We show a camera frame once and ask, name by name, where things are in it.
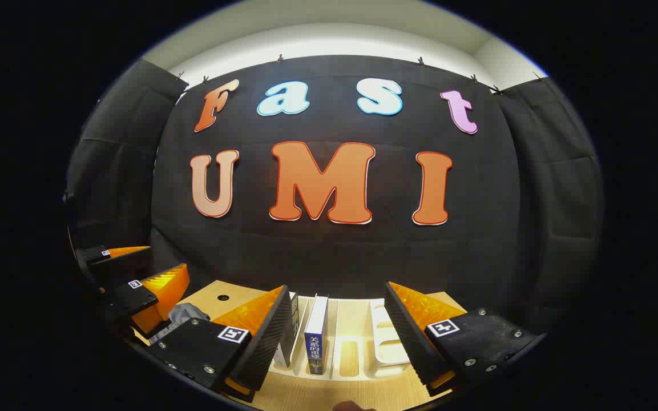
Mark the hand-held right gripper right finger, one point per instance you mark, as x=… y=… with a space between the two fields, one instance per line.
x=406 y=337

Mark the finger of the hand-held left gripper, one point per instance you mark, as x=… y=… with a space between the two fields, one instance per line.
x=129 y=299
x=97 y=257

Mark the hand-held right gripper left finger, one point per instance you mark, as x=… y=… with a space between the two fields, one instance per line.
x=271 y=337

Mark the white bookshelf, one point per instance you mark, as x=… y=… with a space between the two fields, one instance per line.
x=388 y=342

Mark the portrait cover book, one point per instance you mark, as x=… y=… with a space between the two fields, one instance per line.
x=287 y=348

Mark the blue spine book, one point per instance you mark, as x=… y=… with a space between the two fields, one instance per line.
x=316 y=342

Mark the grey schoolbag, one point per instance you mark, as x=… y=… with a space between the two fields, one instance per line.
x=183 y=317

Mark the black backdrop cloth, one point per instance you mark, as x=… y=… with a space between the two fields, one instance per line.
x=334 y=251

